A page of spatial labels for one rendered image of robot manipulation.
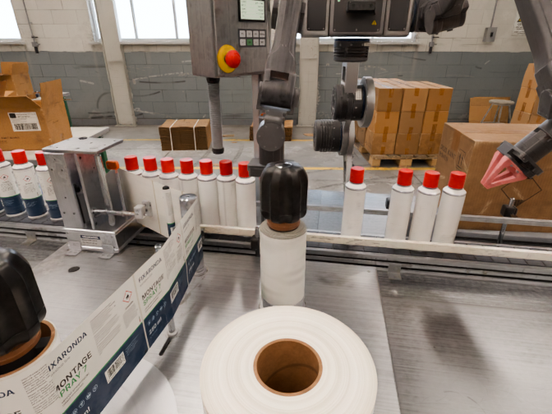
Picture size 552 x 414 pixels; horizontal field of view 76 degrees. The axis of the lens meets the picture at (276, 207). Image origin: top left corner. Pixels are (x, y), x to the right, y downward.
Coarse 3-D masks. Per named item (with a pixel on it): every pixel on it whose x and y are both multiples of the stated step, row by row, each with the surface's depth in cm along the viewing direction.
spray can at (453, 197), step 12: (456, 180) 81; (444, 192) 83; (456, 192) 81; (444, 204) 84; (456, 204) 82; (444, 216) 84; (456, 216) 84; (444, 228) 85; (456, 228) 86; (432, 240) 90; (444, 240) 87; (444, 252) 88
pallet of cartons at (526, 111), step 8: (528, 72) 383; (528, 80) 383; (528, 88) 384; (520, 96) 396; (528, 96) 384; (536, 96) 372; (520, 104) 396; (528, 104) 384; (536, 104) 372; (520, 112) 396; (528, 112) 384; (536, 112) 372; (512, 120) 409; (520, 120) 396; (528, 120) 385; (536, 120) 373; (544, 120) 363
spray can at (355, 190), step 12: (360, 168) 84; (360, 180) 84; (348, 192) 86; (360, 192) 85; (348, 204) 87; (360, 204) 86; (348, 216) 88; (360, 216) 88; (348, 228) 89; (360, 228) 90
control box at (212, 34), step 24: (192, 0) 77; (216, 0) 74; (192, 24) 80; (216, 24) 76; (240, 24) 80; (264, 24) 85; (192, 48) 82; (216, 48) 78; (240, 48) 82; (264, 48) 87; (192, 72) 85; (216, 72) 80; (240, 72) 84
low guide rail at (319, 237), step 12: (216, 228) 93; (228, 228) 93; (240, 228) 92; (252, 228) 92; (312, 240) 90; (324, 240) 90; (336, 240) 89; (348, 240) 88; (360, 240) 88; (372, 240) 87; (384, 240) 87; (396, 240) 87; (456, 252) 85; (468, 252) 85; (480, 252) 84; (492, 252) 84; (504, 252) 83; (516, 252) 83; (528, 252) 82; (540, 252) 82
